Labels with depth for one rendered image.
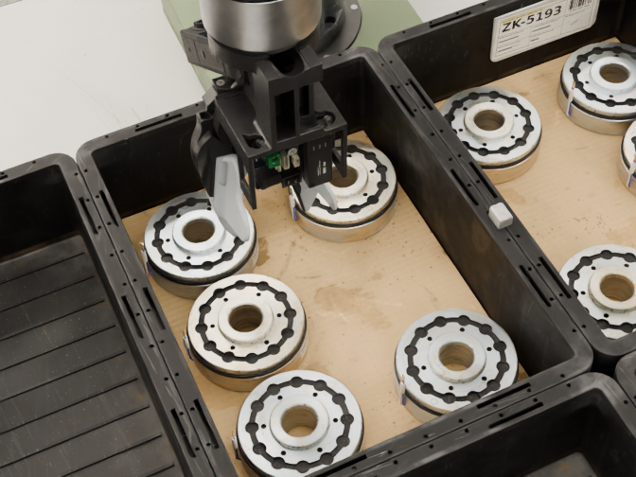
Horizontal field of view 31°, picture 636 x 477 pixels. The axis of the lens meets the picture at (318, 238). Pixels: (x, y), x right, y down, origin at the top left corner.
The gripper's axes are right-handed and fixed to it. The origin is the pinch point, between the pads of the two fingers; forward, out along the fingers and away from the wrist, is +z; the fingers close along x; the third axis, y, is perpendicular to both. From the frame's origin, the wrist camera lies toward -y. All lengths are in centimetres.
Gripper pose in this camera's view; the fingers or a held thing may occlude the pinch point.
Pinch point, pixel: (266, 203)
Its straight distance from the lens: 89.1
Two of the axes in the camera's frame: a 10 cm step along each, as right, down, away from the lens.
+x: 9.1, -3.3, 2.5
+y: 4.2, 7.0, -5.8
